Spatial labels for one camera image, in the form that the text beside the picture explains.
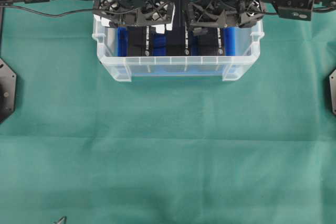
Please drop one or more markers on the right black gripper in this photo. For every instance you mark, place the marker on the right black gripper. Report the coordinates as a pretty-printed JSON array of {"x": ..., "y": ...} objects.
[{"x": 204, "y": 14}]

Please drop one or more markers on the clear plastic storage case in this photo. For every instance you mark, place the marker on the clear plastic storage case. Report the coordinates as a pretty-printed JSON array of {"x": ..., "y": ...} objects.
[{"x": 242, "y": 51}]

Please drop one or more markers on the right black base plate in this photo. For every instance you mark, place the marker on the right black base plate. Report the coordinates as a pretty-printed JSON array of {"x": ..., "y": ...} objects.
[{"x": 331, "y": 90}]

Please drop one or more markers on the black realsense box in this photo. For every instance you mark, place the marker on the black realsense box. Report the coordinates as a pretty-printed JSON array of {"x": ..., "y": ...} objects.
[
  {"x": 140, "y": 42},
  {"x": 177, "y": 39},
  {"x": 211, "y": 43}
]

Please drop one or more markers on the green table cloth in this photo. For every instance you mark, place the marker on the green table cloth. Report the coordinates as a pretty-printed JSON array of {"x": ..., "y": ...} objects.
[{"x": 167, "y": 150}]

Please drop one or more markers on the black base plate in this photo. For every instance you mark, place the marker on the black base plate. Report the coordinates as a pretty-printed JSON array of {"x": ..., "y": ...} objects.
[
  {"x": 8, "y": 91},
  {"x": 331, "y": 90}
]

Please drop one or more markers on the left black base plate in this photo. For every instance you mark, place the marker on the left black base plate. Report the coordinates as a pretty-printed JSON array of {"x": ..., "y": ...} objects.
[{"x": 8, "y": 91}]

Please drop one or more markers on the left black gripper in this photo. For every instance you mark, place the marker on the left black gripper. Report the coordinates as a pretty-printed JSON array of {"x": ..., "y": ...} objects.
[{"x": 136, "y": 12}]

